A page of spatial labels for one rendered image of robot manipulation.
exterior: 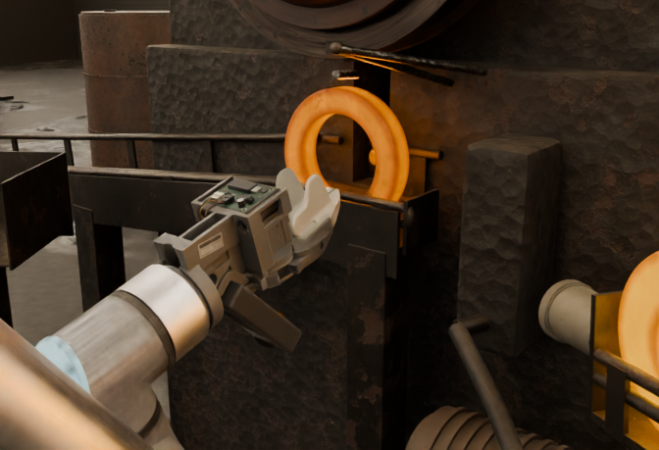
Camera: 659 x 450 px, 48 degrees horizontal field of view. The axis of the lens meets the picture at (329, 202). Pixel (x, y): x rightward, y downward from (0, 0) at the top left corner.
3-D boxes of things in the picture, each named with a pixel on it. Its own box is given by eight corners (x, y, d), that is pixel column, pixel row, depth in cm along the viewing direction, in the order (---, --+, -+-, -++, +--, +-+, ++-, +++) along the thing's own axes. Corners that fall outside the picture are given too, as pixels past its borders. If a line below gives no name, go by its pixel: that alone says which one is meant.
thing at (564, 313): (590, 335, 72) (592, 275, 71) (655, 370, 63) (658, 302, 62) (536, 343, 70) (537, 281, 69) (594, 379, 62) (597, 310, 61)
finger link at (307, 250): (342, 221, 70) (282, 271, 64) (344, 233, 71) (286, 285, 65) (304, 211, 73) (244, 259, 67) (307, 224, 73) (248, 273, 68)
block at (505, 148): (492, 314, 95) (505, 128, 88) (553, 331, 90) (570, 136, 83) (451, 344, 86) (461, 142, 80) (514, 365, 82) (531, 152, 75)
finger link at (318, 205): (352, 154, 72) (292, 200, 66) (362, 206, 74) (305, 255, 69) (328, 150, 73) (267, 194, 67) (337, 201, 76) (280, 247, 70)
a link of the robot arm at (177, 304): (186, 378, 58) (123, 348, 63) (227, 343, 61) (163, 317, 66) (159, 304, 55) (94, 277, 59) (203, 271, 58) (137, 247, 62)
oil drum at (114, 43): (158, 163, 438) (148, 7, 414) (228, 177, 403) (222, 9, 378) (69, 181, 394) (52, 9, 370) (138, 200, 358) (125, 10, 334)
